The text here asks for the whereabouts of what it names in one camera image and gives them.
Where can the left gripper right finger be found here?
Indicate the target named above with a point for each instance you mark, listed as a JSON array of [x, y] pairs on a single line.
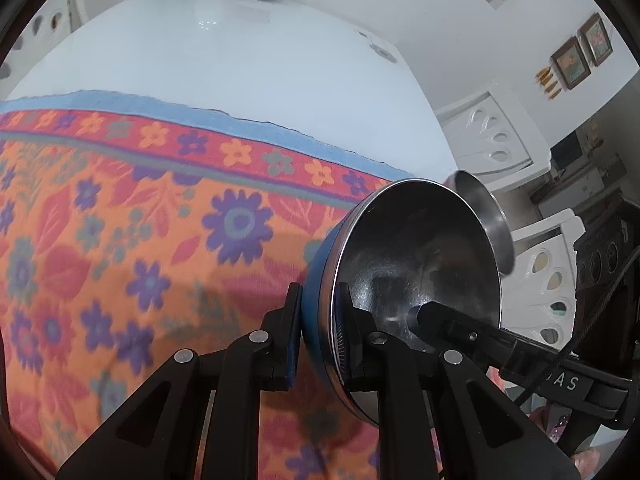
[[439, 415]]

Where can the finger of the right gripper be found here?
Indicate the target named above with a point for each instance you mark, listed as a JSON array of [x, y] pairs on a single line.
[[517, 358]]

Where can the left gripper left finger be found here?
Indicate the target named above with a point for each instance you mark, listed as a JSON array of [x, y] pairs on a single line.
[[197, 416]]

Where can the blue steel bowl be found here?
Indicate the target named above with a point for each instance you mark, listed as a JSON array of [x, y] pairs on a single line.
[[413, 241]]

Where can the pink steel bowl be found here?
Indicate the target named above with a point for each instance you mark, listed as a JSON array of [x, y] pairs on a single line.
[[491, 217]]

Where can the person right hand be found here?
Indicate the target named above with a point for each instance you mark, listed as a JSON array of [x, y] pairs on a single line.
[[588, 443]]

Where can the white chair near right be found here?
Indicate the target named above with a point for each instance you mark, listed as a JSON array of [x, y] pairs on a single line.
[[539, 296]]

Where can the white chair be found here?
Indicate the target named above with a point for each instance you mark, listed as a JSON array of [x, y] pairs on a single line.
[[54, 21], [539, 296], [492, 136]]

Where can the white chair far right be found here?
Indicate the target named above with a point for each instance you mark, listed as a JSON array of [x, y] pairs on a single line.
[[492, 136]]

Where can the orange floral tablecloth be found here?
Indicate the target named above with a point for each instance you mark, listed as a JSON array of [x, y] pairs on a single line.
[[131, 227]]

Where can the small framed picture lower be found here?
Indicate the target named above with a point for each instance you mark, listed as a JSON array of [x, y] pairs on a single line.
[[571, 63]]

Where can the small framed picture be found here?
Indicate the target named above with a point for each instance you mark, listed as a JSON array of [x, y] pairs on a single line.
[[571, 63], [596, 37]]

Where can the small framed picture upper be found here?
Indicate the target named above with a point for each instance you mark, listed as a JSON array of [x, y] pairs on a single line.
[[596, 37]]

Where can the white chair far left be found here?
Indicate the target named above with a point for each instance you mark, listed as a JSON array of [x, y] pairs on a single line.
[[54, 21]]

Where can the orange hanging wall ornament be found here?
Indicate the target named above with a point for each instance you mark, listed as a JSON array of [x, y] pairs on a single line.
[[549, 83]]

